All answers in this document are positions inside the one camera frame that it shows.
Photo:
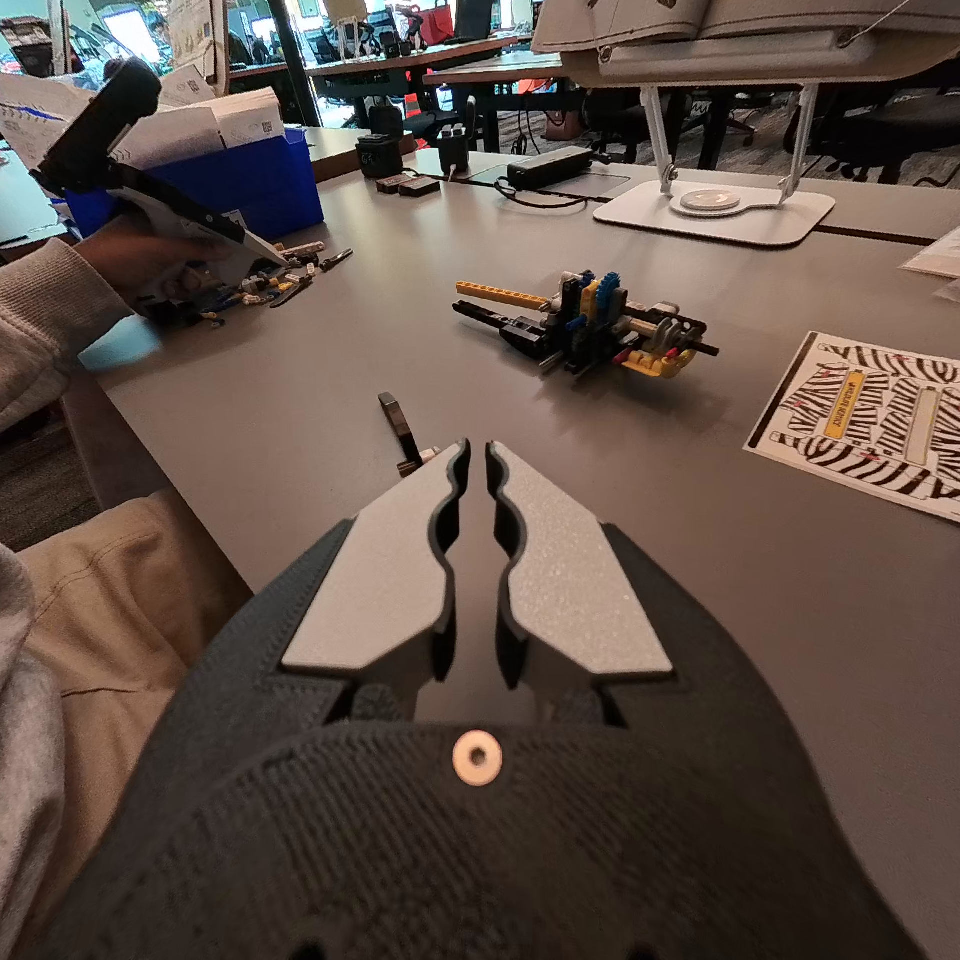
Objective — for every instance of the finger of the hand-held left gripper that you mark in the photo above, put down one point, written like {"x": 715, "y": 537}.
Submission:
{"x": 195, "y": 229}
{"x": 259, "y": 271}

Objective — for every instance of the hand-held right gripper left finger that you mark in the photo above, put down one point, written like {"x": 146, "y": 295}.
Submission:
{"x": 367, "y": 585}

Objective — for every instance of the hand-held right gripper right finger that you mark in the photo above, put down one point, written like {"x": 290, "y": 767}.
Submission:
{"x": 577, "y": 592}

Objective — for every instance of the pile of small lego pieces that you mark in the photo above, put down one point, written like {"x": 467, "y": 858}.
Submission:
{"x": 277, "y": 285}

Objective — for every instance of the blue plastic bin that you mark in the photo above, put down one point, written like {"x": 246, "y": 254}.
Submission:
{"x": 240, "y": 187}

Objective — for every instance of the black lego beam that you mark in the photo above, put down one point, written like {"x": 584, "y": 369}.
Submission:
{"x": 397, "y": 427}

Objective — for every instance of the person's left forearm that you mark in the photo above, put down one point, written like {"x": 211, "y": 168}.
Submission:
{"x": 52, "y": 330}

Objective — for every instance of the lego vehicle assembly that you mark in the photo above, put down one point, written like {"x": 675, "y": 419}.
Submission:
{"x": 600, "y": 322}

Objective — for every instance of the person's left hand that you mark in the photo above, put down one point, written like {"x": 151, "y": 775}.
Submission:
{"x": 142, "y": 262}

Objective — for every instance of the white paper sheets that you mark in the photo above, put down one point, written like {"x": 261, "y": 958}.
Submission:
{"x": 37, "y": 124}

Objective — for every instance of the white instruction booklets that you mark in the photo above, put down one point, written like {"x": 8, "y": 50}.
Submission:
{"x": 225, "y": 124}

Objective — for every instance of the small black battery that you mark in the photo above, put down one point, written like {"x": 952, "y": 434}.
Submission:
{"x": 388, "y": 185}
{"x": 420, "y": 187}

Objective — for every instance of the black charger box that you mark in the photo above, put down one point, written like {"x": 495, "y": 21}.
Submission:
{"x": 380, "y": 156}

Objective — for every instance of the orange cone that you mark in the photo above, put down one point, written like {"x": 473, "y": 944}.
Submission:
{"x": 413, "y": 106}

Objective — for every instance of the brown wooden desk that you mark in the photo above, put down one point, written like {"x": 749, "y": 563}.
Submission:
{"x": 495, "y": 75}
{"x": 420, "y": 56}

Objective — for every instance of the red bag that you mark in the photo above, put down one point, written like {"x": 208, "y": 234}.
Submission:
{"x": 433, "y": 22}

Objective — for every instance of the black power adapter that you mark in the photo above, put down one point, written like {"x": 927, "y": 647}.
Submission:
{"x": 551, "y": 165}

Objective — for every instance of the zebra striped sticker sheet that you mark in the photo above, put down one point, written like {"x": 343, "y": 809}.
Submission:
{"x": 862, "y": 427}

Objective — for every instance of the black office chair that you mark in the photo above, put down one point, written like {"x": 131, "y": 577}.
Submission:
{"x": 622, "y": 120}
{"x": 900, "y": 127}

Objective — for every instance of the white book stand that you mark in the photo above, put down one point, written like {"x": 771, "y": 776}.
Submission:
{"x": 712, "y": 210}

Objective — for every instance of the clear plastic bag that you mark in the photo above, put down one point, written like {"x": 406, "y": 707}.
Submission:
{"x": 937, "y": 262}

